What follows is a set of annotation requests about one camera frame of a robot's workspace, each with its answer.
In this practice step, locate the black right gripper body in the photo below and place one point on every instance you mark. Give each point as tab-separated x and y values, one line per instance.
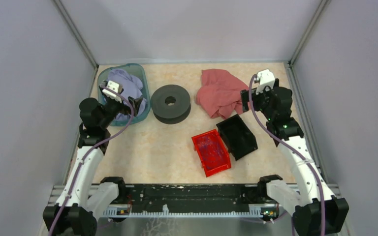
261	102

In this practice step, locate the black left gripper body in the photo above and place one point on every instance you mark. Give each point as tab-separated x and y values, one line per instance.
112	108

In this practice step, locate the black plastic bin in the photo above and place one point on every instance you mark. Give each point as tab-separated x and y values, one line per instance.
236	135

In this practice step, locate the black cable spool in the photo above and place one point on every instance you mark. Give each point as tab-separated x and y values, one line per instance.
171	104

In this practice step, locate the red plastic bin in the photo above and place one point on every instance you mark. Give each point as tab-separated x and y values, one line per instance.
212	153

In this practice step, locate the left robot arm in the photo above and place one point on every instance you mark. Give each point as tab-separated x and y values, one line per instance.
76	211

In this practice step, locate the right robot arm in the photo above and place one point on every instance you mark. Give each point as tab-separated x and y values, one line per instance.
314	209

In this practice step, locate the lavender cloth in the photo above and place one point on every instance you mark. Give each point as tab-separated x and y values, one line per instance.
132	89

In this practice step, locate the teal plastic tray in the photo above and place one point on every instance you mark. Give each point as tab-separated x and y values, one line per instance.
138	71

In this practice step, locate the pink cloth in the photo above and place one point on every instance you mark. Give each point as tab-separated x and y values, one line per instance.
220	93

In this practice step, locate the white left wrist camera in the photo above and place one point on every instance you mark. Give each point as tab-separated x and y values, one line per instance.
112	90

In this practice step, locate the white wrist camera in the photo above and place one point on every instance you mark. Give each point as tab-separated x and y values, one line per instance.
112	90
264	79

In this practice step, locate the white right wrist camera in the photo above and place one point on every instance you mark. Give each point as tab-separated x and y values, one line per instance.
264	79

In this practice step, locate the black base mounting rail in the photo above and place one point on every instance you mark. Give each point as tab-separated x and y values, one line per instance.
191	201

